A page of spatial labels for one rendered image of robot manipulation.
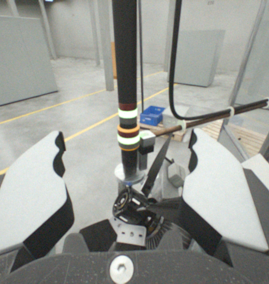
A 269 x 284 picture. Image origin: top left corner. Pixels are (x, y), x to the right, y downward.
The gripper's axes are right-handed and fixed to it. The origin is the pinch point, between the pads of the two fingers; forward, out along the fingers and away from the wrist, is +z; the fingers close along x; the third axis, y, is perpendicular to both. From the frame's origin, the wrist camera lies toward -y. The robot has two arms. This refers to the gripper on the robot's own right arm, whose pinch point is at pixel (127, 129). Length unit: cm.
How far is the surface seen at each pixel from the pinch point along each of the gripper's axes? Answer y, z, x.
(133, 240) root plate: 48, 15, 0
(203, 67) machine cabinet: 92, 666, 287
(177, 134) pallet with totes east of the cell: 153, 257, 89
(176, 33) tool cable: -6.3, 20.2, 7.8
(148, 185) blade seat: 43, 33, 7
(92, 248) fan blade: 66, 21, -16
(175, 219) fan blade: 26.0, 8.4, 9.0
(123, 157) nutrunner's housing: 15.0, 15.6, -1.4
